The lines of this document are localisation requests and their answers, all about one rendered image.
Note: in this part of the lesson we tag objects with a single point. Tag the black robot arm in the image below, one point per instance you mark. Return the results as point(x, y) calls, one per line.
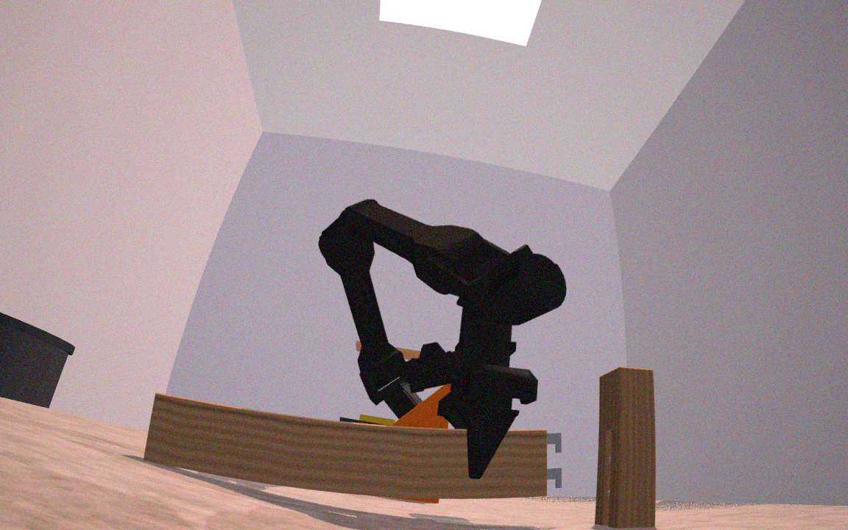
point(497, 289)

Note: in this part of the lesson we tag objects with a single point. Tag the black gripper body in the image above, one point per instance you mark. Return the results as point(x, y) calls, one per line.
point(492, 383)

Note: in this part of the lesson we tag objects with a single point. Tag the brown wooden rail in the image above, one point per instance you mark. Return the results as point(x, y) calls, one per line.
point(343, 457)

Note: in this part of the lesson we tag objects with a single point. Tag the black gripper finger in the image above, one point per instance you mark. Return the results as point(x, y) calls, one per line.
point(455, 421)
point(486, 427)

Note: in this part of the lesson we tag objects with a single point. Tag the brown wooden post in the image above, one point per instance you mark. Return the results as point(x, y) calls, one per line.
point(626, 478)

